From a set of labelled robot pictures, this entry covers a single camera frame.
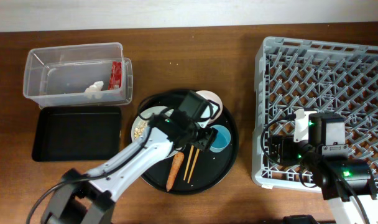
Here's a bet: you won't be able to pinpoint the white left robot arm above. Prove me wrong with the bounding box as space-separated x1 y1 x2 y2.
40 108 221 223

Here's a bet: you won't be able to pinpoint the blue cup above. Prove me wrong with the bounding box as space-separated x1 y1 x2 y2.
210 124 231 153

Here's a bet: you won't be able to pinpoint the black rectangular tray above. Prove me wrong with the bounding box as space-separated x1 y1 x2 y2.
32 106 122 162

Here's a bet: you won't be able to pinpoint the clear plastic waste bin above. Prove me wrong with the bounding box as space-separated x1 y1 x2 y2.
23 42 134 108

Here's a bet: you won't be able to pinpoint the grey plate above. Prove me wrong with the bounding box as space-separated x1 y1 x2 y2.
131 106 167 142

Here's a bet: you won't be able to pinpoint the rice and nut shells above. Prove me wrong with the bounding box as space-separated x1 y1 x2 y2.
134 120 148 139

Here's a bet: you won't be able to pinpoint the grey dishwasher rack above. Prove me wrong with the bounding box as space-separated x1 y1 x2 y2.
251 37 378 192

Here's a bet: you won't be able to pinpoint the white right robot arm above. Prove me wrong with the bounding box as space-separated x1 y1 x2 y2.
260 110 378 223

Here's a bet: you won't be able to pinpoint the red snack wrapper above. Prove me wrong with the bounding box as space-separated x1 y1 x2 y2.
108 62 122 90

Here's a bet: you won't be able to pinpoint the orange carrot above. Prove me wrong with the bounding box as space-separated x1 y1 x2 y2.
166 152 185 192

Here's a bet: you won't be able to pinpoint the white tissue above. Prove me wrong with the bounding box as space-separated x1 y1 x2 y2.
84 81 104 99

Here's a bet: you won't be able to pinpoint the black round serving tray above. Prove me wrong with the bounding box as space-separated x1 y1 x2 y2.
142 106 239 195

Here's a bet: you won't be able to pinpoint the pink bowl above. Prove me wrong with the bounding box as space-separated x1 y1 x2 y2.
196 90 223 124

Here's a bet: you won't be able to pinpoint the wooden chopstick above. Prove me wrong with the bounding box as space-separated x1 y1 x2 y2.
183 146 194 180
187 149 200 184

